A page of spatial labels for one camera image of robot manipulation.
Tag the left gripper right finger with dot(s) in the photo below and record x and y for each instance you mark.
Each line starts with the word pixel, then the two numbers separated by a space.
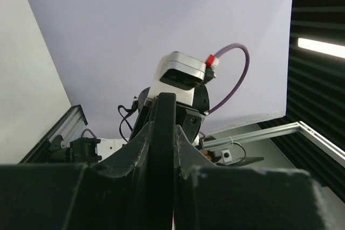
pixel 209 196

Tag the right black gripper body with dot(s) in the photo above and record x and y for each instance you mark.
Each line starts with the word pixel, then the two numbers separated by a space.
pixel 189 117

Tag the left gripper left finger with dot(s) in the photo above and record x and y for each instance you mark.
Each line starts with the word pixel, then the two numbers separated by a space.
pixel 72 195

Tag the black smartphone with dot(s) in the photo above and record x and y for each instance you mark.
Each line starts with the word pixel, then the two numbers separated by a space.
pixel 161 163

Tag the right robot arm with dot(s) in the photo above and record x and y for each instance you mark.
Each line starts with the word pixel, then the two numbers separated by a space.
pixel 85 149

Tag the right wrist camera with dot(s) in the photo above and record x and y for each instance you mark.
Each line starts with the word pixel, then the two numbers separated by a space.
pixel 181 74

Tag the aluminium table frame rail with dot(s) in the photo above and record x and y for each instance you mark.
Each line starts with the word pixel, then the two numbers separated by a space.
pixel 332 150

